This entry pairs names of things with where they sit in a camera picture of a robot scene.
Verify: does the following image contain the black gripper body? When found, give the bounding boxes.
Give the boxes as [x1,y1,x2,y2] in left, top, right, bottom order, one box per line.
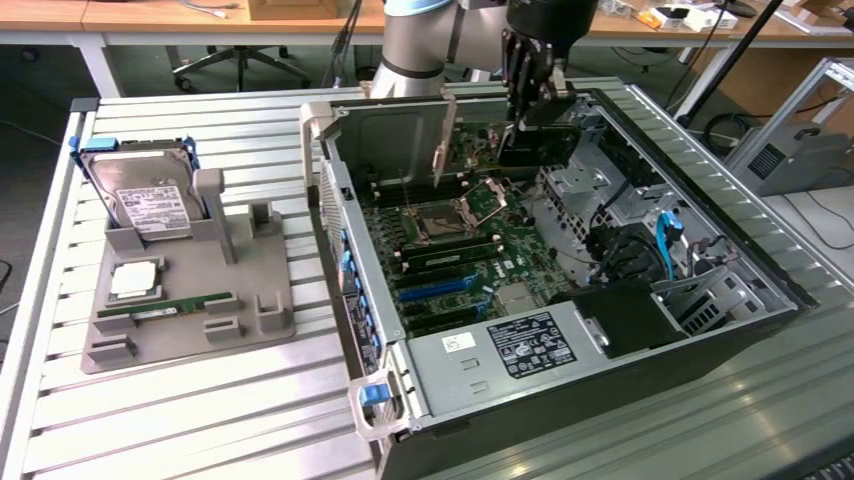
[505,0,601,55]

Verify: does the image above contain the graphics card with metal bracket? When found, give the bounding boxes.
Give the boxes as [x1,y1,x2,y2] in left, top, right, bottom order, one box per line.
[430,92,582,191]

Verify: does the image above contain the wooden desk with white legs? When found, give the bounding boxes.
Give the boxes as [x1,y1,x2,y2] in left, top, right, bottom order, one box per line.
[0,0,389,99]
[553,0,854,119]

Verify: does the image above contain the white cardboard box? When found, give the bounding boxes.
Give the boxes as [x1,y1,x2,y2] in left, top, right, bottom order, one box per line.
[685,8,740,34]

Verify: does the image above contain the metal socket cover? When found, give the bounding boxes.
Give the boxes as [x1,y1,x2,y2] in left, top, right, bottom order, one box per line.
[457,177,513,224]

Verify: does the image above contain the black tripod pole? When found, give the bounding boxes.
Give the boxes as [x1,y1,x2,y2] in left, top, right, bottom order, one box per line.
[673,0,788,124]

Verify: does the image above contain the green motherboard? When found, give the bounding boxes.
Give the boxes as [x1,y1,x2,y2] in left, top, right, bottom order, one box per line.
[360,167,582,339]

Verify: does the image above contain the CPU socket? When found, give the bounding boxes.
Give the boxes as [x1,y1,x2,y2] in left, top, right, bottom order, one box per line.
[406,199,480,246]

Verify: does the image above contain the brown cardboard box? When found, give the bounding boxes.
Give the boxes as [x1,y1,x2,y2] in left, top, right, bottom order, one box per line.
[250,0,349,21]

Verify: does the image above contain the dark RAM stick with label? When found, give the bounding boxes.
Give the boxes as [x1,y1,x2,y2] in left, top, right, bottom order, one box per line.
[400,244,504,275]

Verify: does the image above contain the black expansion slot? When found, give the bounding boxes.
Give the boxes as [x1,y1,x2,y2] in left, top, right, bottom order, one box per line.
[392,268,469,289]

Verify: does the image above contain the silver chipset heatsink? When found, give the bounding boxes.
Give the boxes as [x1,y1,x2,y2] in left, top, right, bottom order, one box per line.
[497,287,536,314]

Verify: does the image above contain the black office chair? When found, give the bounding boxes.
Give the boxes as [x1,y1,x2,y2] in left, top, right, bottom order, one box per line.
[171,44,314,94]

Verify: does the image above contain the grey equipment box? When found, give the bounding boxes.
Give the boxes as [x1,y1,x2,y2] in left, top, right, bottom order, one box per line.
[724,124,854,197]

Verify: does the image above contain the black plastic shroud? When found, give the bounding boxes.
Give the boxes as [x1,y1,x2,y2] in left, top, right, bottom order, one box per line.
[550,279,689,360]

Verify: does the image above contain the perforated metal disk bay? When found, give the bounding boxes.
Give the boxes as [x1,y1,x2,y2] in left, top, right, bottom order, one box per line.
[650,264,769,337]

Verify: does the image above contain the grey power supply unit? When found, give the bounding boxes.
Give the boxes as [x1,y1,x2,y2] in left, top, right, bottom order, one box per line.
[398,299,613,420]

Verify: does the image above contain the hard disk with blue caddy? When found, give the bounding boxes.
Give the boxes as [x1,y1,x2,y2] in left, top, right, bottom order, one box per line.
[70,134,206,242]

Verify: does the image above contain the black open PC case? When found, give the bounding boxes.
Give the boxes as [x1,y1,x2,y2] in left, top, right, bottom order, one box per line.
[298,87,821,480]

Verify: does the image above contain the grey parts rack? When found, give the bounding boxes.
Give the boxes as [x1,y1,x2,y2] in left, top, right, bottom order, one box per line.
[79,168,299,376]

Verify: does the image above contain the green RAM stick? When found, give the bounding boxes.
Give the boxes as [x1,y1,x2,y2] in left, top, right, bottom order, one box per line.
[98,292,235,319]

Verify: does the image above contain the silver CPU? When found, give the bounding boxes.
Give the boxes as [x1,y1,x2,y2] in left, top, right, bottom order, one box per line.
[110,263,162,296]

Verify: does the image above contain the black keyboard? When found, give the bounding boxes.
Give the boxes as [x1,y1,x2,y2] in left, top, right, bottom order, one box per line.
[777,457,854,480]

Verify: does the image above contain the black hanging cable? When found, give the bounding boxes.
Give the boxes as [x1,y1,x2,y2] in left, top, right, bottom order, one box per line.
[319,0,368,90]

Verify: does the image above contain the black wire bundle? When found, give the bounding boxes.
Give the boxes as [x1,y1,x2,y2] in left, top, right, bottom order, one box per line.
[585,222,669,289]

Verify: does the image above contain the blue wire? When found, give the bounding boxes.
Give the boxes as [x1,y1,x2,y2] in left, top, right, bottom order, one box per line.
[657,209,688,281]

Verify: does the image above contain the aluminium profile frame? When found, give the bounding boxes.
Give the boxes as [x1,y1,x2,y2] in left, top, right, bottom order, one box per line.
[724,57,854,171]

